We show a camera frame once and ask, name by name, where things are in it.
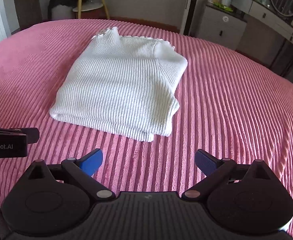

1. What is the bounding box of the white knit sweater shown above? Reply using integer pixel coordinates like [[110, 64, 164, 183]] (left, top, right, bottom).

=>
[[49, 27, 188, 142]]

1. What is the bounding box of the pink ribbed bedspread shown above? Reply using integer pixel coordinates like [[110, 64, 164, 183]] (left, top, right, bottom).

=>
[[0, 20, 293, 236]]

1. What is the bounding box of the dark wooden door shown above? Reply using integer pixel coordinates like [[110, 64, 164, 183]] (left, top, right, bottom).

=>
[[14, 0, 42, 30]]

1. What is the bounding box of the round wooden side table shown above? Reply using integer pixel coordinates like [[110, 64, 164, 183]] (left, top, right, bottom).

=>
[[73, 0, 110, 20]]

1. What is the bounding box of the grey vanity desk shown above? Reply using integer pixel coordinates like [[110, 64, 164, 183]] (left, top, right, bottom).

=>
[[231, 0, 293, 77]]

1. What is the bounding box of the grey drawer cabinet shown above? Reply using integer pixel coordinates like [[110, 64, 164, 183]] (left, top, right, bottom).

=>
[[195, 4, 247, 50]]

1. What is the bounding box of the green item on cabinet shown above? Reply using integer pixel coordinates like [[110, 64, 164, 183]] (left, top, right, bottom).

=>
[[213, 2, 233, 12]]

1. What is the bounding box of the white standing air conditioner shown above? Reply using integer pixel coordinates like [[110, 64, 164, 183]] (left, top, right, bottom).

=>
[[180, 0, 197, 36]]

